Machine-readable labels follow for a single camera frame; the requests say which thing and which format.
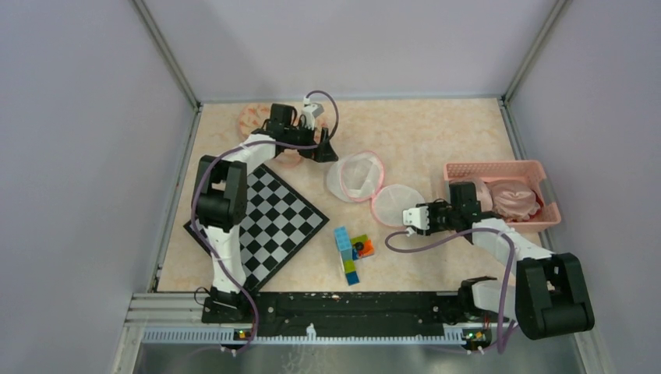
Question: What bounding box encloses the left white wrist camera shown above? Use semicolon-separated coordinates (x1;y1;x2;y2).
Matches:
299;97;324;130

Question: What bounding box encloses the colourful toy block stack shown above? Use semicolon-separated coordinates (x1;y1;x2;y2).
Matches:
333;226;375;286

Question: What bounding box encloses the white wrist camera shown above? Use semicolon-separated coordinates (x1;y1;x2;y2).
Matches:
299;97;324;130
402;204;429;237

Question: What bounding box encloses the pink plastic basket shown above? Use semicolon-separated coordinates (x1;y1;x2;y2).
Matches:
443;160;562;233

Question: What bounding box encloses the white pink mesh laundry bag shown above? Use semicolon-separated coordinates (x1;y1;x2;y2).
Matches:
325;150;424;228

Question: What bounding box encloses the black white checkerboard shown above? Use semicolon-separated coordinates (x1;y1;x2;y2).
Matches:
183;164;331;293

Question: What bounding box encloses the aluminium frame rail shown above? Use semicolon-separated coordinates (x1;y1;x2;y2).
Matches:
123;290;595;346

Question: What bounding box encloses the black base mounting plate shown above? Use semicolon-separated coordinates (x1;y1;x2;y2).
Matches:
201;291;497;340

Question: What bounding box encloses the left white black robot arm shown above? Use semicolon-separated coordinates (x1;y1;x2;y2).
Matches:
191;99;339;322

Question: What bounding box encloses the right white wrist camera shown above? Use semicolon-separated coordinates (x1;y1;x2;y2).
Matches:
402;204;429;237

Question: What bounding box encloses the beige pink lace bra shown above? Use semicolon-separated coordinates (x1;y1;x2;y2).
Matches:
452;176;543;222

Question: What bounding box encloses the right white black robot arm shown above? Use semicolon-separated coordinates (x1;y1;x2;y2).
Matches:
402;182;596;340

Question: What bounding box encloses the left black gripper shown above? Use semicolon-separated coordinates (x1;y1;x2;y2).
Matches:
283;120;337;162

